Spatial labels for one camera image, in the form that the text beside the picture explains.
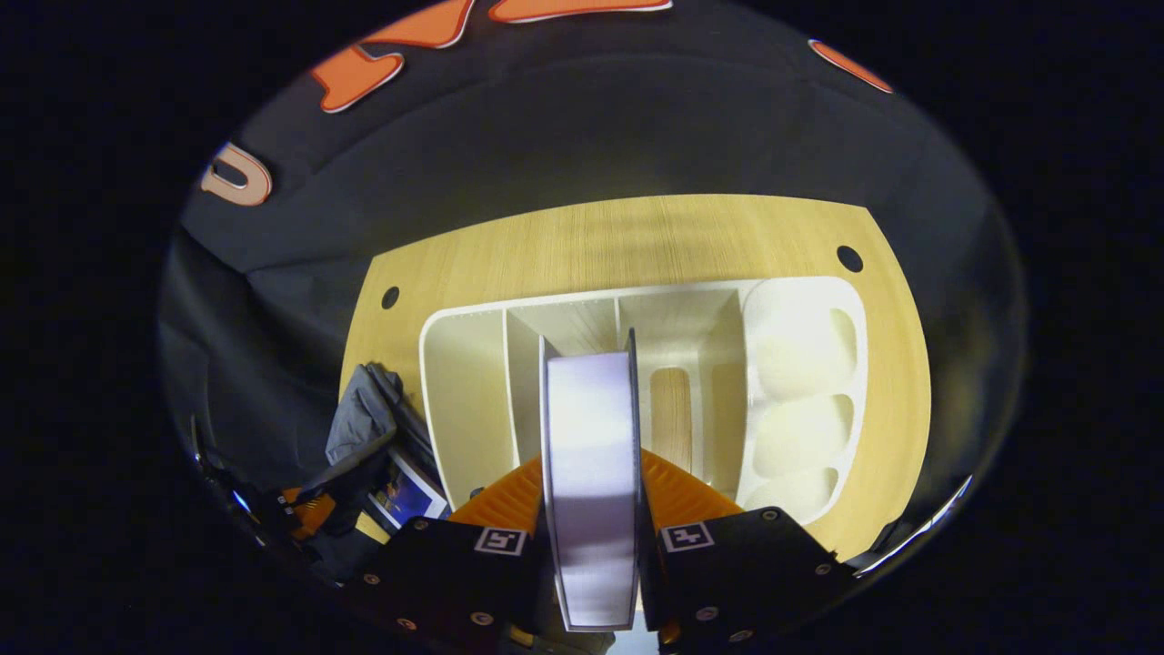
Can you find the white bookshelf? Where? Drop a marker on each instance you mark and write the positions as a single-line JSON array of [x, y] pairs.
[[464, 400]]

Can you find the grey schoolbag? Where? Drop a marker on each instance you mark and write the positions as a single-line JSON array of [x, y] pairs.
[[364, 409]]

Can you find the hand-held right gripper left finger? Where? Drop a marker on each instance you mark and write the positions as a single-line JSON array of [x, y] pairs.
[[538, 573]]

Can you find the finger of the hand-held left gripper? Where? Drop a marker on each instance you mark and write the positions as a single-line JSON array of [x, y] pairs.
[[316, 517], [289, 495]]

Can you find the blue cover book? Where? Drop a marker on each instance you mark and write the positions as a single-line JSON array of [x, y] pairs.
[[409, 491]]

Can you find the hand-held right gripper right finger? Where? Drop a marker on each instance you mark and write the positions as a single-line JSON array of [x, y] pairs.
[[650, 573]]

